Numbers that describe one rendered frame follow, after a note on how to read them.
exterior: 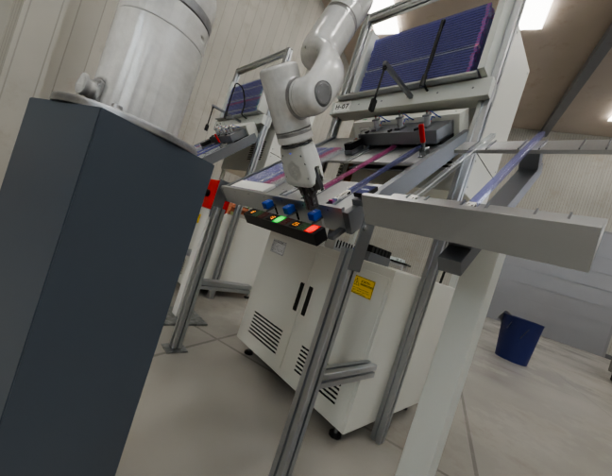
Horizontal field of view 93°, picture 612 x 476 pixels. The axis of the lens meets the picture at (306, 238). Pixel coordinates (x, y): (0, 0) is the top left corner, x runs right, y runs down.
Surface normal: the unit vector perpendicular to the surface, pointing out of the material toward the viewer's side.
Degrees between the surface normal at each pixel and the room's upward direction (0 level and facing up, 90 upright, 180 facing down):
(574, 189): 90
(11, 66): 90
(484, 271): 90
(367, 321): 90
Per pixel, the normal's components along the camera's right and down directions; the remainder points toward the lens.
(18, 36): 0.86, 0.28
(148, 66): 0.50, 0.16
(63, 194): -0.42, -0.14
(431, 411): -0.68, -0.22
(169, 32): 0.66, 0.22
